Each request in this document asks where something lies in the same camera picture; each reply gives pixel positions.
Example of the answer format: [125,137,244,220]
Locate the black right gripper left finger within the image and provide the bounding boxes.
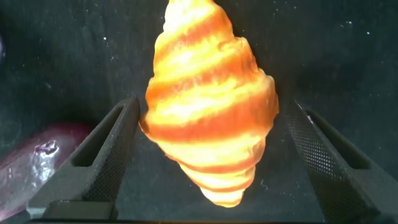
[26,95,141,220]

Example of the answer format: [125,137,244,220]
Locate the golden striped croissant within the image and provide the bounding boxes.
[139,0,280,208]

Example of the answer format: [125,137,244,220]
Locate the black table cloth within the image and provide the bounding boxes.
[0,0,398,224]

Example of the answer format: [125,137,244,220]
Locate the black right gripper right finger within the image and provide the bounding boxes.
[284,99,398,224]

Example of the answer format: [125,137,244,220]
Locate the purple eggplant with green stem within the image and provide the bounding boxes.
[0,122,94,222]

